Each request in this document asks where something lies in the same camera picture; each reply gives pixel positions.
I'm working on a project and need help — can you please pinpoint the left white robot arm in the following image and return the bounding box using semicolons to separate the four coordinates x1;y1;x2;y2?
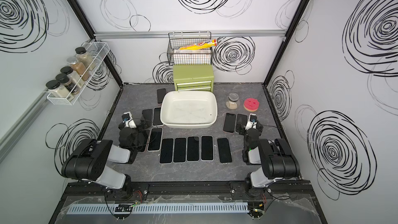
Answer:
56;119;150;200

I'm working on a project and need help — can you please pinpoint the clear case phone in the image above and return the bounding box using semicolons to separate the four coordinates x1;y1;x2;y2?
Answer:
217;138;232;163

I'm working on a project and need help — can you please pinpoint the pink smiley sponge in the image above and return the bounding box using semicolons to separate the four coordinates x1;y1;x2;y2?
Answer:
244;98;260;112

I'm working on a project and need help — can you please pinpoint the black wire basket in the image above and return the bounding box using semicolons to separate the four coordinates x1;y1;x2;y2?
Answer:
167;31;213;65

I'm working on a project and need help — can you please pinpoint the clear wall spice rack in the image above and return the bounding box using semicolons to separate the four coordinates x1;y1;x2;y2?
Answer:
47;41;111;111

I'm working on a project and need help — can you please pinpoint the black phone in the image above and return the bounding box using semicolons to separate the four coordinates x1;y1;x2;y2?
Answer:
223;113;236;133

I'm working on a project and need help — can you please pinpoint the green metal tool chest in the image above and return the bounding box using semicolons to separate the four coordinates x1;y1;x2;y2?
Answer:
173;65;215;92

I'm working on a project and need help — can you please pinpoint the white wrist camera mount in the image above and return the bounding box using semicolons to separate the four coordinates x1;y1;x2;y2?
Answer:
245;114;258;130

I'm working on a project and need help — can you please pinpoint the aluminium wall rail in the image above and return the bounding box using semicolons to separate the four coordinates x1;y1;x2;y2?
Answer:
94;29;287;39

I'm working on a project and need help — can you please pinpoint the white plastic storage box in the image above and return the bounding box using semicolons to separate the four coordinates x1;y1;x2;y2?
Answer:
160;91;218;129

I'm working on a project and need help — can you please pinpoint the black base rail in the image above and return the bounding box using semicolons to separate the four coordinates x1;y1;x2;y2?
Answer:
62;180;316;201

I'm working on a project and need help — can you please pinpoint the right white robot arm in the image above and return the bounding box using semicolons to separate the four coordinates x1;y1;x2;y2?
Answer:
239;120;301;198

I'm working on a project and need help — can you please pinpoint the spice jar black lid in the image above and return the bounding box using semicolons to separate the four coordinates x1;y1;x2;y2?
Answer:
56;73;79;95
75;47;95;71
60;66;84;89
46;80;70;98

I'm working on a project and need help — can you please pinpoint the glass jar with powder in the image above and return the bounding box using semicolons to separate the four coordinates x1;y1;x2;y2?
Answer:
226;92;240;110

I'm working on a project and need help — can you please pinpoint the white slotted cable duct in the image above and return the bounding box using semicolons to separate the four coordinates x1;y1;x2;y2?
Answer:
66;202;249;215

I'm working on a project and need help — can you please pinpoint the yellow snack package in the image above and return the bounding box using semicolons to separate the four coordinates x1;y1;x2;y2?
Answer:
179;39;218;50

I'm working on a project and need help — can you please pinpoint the black phone table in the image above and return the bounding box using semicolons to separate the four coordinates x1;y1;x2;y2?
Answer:
141;109;153;129

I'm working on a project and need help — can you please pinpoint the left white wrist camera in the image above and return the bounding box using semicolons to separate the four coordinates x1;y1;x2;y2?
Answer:
121;112;137;129

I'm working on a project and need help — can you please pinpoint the spice jar silver lid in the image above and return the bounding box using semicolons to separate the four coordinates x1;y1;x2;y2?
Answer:
67;57;90;81

